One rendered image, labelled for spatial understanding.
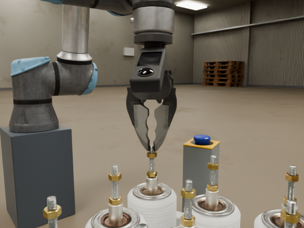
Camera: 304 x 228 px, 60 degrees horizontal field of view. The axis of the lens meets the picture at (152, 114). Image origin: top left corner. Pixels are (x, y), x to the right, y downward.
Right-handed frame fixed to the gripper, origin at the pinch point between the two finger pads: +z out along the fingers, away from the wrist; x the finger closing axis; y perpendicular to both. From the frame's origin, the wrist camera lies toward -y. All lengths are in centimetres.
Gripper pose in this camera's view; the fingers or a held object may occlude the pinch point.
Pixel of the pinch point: (151, 144)
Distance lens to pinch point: 49.6
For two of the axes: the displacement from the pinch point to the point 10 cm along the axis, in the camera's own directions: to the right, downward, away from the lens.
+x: -9.9, -0.3, 1.5
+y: 1.5, -1.5, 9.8
